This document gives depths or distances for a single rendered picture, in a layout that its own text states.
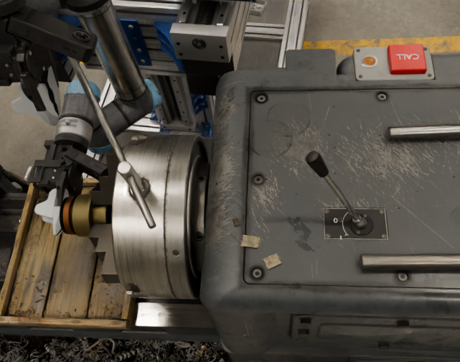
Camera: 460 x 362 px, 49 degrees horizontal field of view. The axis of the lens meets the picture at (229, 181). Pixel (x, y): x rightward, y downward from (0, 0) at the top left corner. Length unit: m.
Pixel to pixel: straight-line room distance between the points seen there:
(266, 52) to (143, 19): 1.07
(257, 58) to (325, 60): 1.42
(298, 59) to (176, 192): 0.33
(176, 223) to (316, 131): 0.28
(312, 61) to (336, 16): 1.90
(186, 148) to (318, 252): 0.30
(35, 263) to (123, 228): 0.45
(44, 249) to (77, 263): 0.09
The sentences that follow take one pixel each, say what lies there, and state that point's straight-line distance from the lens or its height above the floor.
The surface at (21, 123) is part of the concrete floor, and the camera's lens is 2.71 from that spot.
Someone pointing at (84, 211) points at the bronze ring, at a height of 1.12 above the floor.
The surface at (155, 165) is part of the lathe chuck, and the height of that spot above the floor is 1.24.
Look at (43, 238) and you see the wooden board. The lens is 1.29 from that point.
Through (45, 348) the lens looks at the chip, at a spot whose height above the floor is 0.55.
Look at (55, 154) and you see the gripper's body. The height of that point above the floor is 1.09.
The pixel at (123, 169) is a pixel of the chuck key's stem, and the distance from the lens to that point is 0.77.
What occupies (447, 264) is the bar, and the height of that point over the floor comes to 1.27.
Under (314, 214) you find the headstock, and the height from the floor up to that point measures 1.25.
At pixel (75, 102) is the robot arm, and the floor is 1.12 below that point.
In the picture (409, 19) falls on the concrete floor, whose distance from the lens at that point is 2.88.
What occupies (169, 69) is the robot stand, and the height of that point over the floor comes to 0.84.
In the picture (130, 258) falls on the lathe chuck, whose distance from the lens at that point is 0.87.
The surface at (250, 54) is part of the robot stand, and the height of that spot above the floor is 0.21.
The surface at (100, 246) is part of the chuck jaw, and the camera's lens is 0.97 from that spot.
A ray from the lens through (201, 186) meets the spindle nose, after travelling 0.89.
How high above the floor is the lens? 1.96
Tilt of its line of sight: 61 degrees down
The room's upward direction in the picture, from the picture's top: 11 degrees counter-clockwise
